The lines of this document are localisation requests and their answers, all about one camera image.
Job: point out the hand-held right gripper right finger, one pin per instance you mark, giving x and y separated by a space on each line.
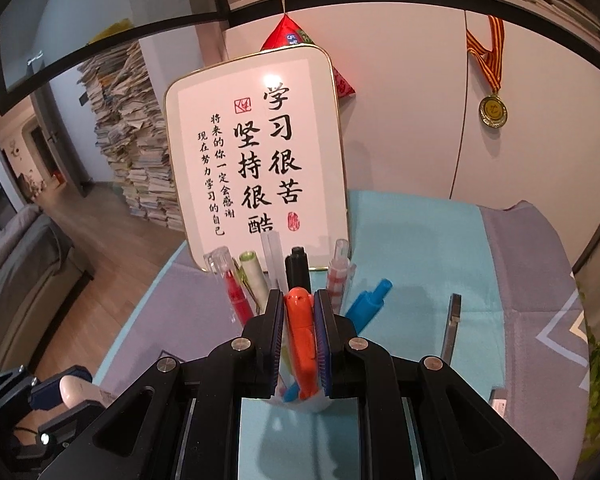
322 335

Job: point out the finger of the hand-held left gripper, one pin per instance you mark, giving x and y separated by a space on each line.
50 392
77 417

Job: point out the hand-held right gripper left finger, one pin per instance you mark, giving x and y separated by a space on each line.
277 330

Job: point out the orange pen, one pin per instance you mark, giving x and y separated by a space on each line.
300 330

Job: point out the blue pen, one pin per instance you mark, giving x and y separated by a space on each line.
365 305

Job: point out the cream pen with green cap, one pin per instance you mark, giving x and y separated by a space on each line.
255 277

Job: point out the red pen with clear cap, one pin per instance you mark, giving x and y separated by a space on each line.
235 290

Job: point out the pink patterned pen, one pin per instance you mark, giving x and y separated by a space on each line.
337 275

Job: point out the black marker pen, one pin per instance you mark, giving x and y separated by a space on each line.
297 270

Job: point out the translucent white pen holder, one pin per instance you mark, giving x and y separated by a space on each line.
305 406

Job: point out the black slim pen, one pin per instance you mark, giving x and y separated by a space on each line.
452 320

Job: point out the white grey-capped correction pen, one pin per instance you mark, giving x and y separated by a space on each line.
498 402

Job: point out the grey sofa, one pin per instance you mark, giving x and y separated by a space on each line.
20 285

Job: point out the framed calligraphy sign board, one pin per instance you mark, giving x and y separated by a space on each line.
260 160

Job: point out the pile of books and papers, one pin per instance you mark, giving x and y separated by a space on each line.
130 150

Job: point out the white cabinet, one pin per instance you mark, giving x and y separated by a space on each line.
405 110

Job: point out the gold medal with striped ribbon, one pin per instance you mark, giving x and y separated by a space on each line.
493 110

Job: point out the red hanging ornament pouch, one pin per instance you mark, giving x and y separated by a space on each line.
285 35

